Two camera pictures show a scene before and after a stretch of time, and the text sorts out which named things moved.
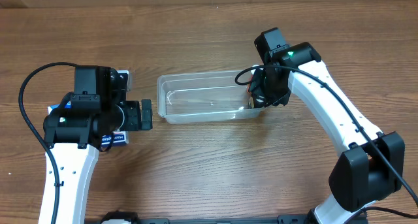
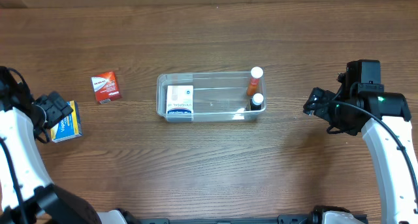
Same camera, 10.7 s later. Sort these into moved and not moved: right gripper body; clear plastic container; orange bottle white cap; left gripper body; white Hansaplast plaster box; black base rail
Moved: white Hansaplast plaster box; left gripper body; right gripper body
Not moved: clear plastic container; black base rail; orange bottle white cap
